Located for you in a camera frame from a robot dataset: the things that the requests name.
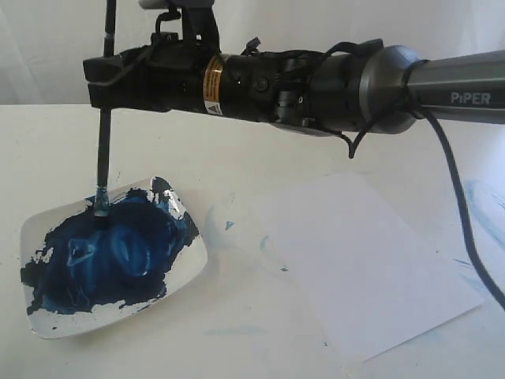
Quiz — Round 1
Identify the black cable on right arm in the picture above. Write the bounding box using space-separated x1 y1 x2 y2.
244 38 505 313

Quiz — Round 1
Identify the white paper sheet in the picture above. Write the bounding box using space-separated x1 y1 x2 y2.
254 173 482 362

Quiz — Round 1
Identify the black paintbrush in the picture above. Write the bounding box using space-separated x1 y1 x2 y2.
93 0 117 227

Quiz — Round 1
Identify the white plate with blue paint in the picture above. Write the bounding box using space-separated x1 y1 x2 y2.
20 176 208 340

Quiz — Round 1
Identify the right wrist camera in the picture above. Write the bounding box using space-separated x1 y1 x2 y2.
138 0 220 47

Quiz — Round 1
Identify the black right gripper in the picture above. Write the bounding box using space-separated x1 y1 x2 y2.
83 30 316 126

